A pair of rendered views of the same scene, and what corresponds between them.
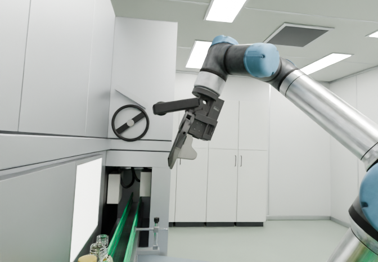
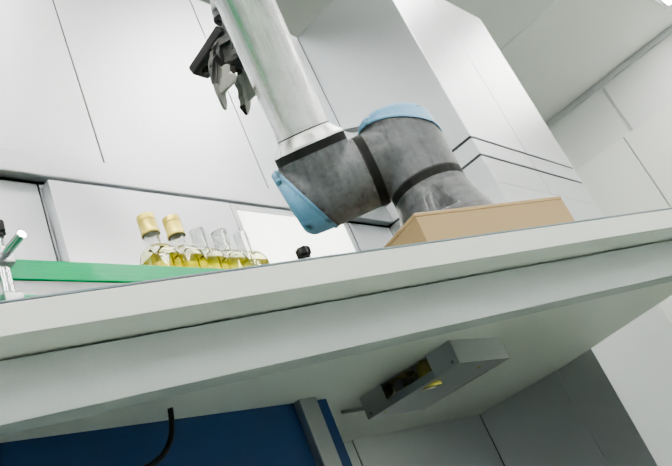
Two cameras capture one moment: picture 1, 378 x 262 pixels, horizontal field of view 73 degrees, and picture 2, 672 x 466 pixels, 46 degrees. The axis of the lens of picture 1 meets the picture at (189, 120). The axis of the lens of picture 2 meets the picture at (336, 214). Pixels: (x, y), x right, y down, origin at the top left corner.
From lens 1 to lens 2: 137 cm
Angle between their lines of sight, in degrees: 44
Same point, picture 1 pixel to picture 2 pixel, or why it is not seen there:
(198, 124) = (228, 47)
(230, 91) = not seen: outside the picture
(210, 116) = not seen: hidden behind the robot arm
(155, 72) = (385, 58)
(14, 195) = (104, 199)
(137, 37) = (336, 36)
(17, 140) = (94, 164)
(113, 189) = not seen: hidden behind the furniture
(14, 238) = (119, 231)
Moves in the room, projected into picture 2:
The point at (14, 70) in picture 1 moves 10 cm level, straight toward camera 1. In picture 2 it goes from (79, 122) to (51, 101)
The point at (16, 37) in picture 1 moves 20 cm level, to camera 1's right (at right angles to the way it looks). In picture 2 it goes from (69, 100) to (105, 38)
